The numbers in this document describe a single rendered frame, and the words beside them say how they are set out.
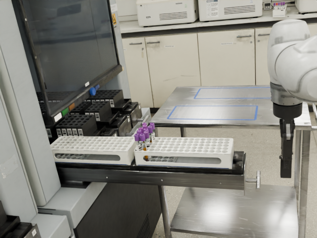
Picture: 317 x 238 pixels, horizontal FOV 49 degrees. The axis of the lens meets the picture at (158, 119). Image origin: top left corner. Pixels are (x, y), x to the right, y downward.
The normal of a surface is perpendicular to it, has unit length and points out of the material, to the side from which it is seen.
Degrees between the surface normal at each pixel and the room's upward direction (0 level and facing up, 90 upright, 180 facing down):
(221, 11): 90
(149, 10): 90
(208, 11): 90
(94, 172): 90
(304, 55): 24
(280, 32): 66
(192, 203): 0
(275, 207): 0
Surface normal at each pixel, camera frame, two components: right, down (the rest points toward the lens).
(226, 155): -0.26, 0.40
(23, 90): 0.96, 0.00
